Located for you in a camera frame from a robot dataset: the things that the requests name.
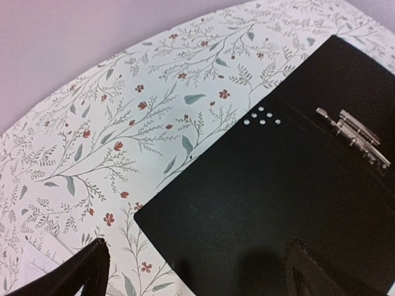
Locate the lower paper sheet stack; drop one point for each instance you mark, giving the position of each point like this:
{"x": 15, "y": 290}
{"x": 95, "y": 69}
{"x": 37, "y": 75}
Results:
{"x": 37, "y": 262}

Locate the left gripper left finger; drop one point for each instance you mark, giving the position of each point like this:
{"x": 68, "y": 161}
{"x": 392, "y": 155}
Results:
{"x": 87, "y": 271}

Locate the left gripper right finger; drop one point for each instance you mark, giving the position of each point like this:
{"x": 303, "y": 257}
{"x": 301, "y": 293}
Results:
{"x": 304, "y": 276}

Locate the blue file folder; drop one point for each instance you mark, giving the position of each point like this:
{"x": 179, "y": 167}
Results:
{"x": 314, "y": 161}

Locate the floral patterned table mat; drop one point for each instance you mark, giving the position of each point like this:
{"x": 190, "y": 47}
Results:
{"x": 83, "y": 161}

